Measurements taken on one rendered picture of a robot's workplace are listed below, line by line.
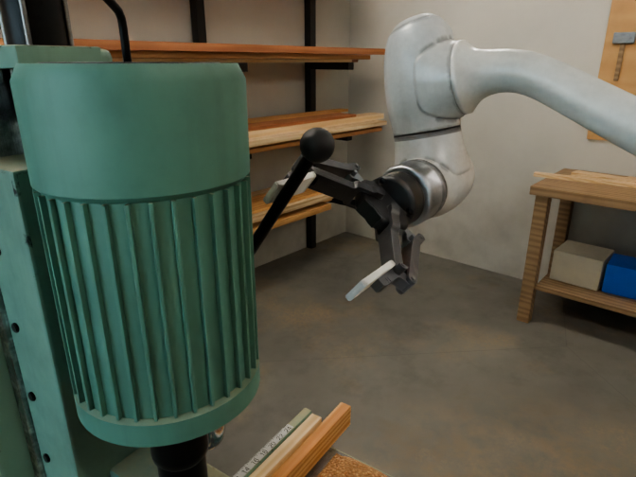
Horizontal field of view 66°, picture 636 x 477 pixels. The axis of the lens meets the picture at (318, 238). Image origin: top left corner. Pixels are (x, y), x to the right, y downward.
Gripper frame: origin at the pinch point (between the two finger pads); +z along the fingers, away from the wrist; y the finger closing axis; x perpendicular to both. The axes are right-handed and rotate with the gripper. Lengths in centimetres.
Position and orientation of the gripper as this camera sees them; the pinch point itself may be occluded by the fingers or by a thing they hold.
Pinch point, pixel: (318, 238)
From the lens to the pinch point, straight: 51.7
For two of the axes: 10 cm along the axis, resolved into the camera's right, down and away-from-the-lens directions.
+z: -5.6, 2.7, -7.8
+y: -6.4, -7.4, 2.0
